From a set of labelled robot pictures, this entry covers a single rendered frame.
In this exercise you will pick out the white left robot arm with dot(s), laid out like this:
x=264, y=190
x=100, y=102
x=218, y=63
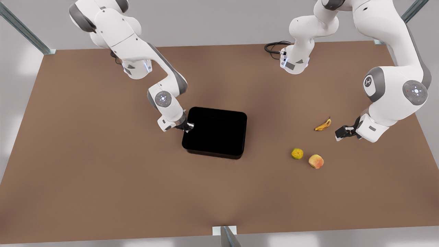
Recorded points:
x=391, y=85

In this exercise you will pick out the yellow banana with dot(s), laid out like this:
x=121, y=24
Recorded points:
x=323, y=125

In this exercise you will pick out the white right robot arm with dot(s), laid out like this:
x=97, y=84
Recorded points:
x=116, y=32

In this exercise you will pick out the black rectangular tray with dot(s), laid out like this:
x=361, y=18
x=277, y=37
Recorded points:
x=216, y=133

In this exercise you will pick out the green-yellow round fruit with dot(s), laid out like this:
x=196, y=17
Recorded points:
x=297, y=153

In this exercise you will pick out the yellow-red peach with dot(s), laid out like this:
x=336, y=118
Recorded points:
x=316, y=161

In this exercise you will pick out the silver frame post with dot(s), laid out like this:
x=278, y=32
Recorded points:
x=410, y=13
x=227, y=236
x=25, y=31

